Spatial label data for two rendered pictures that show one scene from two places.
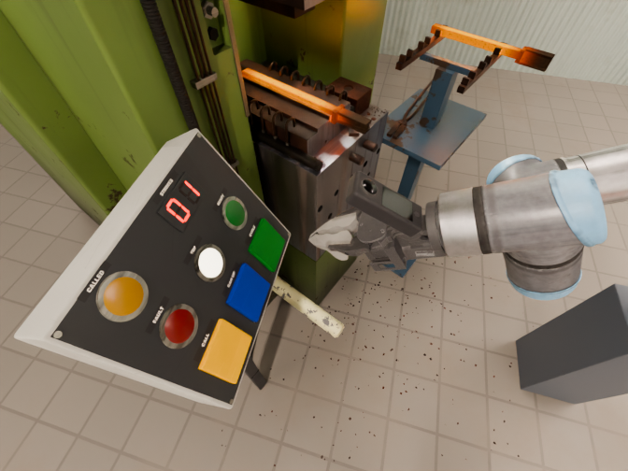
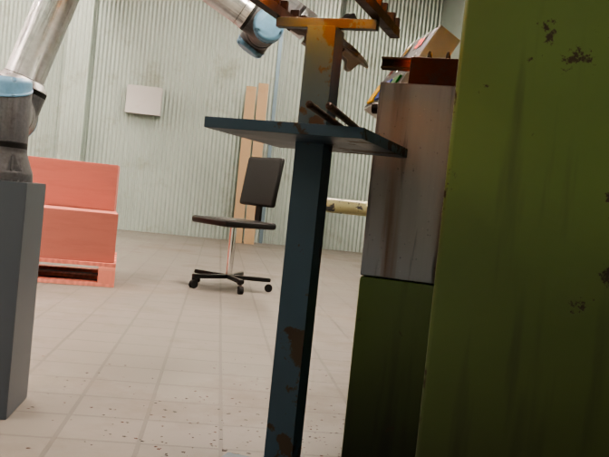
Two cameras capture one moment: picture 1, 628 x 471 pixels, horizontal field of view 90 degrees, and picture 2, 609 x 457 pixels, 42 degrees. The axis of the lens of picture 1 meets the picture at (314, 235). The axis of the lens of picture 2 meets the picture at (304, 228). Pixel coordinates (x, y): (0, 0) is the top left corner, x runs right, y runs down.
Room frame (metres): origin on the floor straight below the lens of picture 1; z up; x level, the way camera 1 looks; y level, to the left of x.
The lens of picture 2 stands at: (2.55, -1.05, 0.63)
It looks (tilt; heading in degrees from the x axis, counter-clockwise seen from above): 2 degrees down; 158
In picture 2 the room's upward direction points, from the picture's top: 6 degrees clockwise
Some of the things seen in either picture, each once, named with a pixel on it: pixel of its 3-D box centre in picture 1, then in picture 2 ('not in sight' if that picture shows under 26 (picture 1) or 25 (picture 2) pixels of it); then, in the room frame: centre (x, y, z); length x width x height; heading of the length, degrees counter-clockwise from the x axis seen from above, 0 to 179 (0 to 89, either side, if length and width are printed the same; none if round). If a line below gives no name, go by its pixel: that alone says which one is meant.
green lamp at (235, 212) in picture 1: (235, 213); not in sight; (0.34, 0.13, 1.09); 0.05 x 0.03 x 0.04; 142
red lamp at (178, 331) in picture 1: (179, 325); not in sight; (0.14, 0.18, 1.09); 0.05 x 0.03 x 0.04; 142
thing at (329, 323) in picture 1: (282, 288); (396, 211); (0.42, 0.10, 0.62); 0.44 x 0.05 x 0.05; 52
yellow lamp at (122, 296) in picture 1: (123, 295); not in sight; (0.15, 0.22, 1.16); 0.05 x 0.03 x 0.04; 142
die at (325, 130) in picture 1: (274, 103); not in sight; (0.88, 0.12, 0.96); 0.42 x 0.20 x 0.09; 52
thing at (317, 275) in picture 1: (294, 230); (477, 379); (0.93, 0.10, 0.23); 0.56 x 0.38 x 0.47; 52
